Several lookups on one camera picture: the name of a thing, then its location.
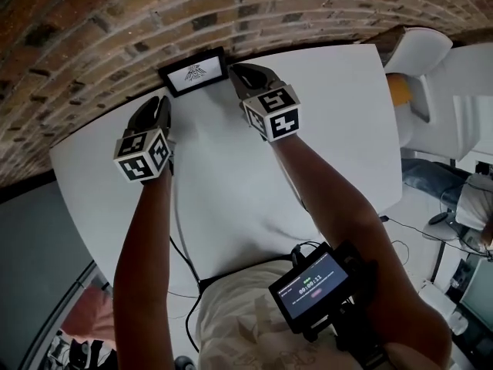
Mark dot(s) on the person's right forearm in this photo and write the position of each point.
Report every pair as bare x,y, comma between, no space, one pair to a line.
339,206

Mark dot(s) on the computer monitor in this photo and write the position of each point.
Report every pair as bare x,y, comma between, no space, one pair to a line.
479,297

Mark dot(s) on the orange object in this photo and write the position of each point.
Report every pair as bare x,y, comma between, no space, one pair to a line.
399,89

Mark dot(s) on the person's left forearm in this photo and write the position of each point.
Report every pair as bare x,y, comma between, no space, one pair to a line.
142,268

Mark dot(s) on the beige patterned shirt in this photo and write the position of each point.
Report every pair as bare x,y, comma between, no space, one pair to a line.
239,322

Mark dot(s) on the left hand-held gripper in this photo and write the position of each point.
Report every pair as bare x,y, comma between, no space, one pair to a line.
141,155

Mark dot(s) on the black screen device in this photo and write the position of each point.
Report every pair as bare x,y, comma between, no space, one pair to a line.
310,289

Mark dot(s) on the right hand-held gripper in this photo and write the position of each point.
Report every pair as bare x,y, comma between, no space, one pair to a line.
274,114

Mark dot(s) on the black picture frame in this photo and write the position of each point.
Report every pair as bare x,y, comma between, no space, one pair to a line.
175,75

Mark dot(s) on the white chair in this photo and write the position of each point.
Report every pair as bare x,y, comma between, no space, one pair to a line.
458,102

